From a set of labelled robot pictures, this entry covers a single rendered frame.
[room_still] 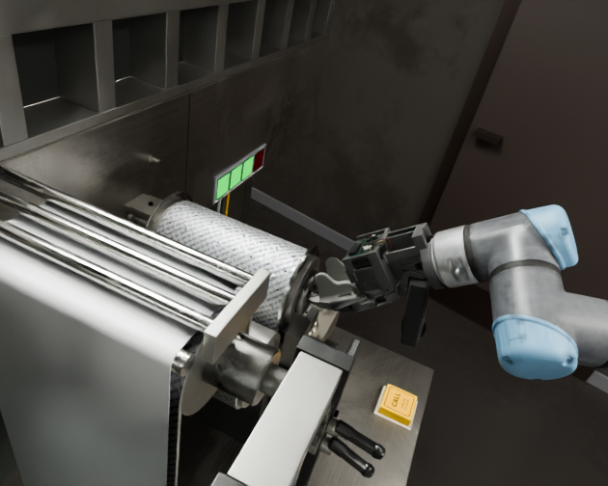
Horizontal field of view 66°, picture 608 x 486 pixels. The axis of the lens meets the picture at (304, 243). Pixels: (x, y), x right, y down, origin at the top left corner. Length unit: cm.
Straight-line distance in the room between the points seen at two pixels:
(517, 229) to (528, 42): 185
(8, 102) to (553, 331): 63
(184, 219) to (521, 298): 50
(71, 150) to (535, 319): 61
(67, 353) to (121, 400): 7
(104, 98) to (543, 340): 63
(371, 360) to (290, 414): 82
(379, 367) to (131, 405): 78
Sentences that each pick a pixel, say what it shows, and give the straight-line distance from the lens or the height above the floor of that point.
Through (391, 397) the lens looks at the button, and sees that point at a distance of 109.
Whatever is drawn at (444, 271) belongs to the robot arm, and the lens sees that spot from 61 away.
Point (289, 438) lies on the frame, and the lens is 36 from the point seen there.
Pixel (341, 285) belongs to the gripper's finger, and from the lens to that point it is 67.
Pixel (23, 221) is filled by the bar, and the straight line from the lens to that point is 55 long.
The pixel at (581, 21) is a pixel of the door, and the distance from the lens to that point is 236.
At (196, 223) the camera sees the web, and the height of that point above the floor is 131.
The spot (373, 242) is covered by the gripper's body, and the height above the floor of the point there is 140.
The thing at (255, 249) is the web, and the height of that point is 131.
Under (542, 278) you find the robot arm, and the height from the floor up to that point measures 148.
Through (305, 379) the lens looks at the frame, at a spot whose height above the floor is 144.
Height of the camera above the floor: 174
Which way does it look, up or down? 35 degrees down
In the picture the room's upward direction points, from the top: 13 degrees clockwise
